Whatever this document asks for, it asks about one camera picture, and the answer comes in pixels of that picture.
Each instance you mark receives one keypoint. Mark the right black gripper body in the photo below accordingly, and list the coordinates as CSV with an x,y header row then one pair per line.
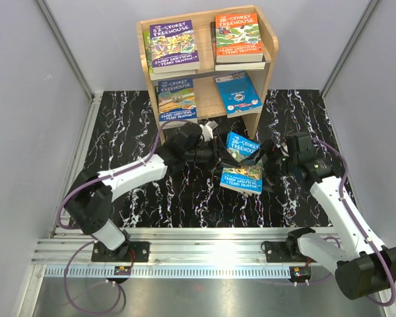
x,y
276,166

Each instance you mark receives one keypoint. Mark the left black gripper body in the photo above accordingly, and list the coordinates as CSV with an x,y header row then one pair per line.
x,y
212,154

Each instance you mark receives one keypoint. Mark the blue Storey Treehouse book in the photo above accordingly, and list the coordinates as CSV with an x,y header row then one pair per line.
x,y
246,179

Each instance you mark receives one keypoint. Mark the light blue paperback book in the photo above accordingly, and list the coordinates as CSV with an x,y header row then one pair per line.
x,y
238,94

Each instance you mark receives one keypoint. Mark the dark blue 91-Storey Treehouse book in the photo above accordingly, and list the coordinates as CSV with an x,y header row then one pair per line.
x,y
176,84

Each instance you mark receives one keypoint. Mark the green coin cover book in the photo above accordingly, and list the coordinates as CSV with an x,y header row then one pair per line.
x,y
176,107

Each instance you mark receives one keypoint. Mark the purple 52-Storey Treehouse book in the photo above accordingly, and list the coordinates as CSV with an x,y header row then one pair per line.
x,y
173,47

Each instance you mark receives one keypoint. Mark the orange 78-Storey Treehouse book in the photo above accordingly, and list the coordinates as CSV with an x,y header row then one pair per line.
x,y
238,38

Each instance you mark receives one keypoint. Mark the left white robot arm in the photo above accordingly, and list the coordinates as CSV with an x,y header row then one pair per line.
x,y
90,199

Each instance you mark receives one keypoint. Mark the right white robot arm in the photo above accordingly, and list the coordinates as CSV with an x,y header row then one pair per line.
x,y
362,265

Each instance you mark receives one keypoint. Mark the wooden two-tier shelf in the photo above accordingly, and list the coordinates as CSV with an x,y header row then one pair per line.
x,y
208,64

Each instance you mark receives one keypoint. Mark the black marble pattern mat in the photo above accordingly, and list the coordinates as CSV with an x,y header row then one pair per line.
x,y
125,130

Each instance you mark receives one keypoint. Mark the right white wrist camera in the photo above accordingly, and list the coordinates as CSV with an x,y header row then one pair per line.
x,y
284,149

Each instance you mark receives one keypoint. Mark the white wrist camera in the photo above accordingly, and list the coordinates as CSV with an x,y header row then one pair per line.
x,y
284,149
207,130

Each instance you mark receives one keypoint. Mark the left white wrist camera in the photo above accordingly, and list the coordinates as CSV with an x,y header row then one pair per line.
x,y
207,130

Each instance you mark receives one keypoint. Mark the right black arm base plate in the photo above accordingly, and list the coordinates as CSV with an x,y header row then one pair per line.
x,y
274,252

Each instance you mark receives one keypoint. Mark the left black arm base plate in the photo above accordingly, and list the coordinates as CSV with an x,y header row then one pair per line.
x,y
135,251

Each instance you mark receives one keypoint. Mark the aluminium rail frame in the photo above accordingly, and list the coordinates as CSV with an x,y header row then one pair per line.
x,y
206,257

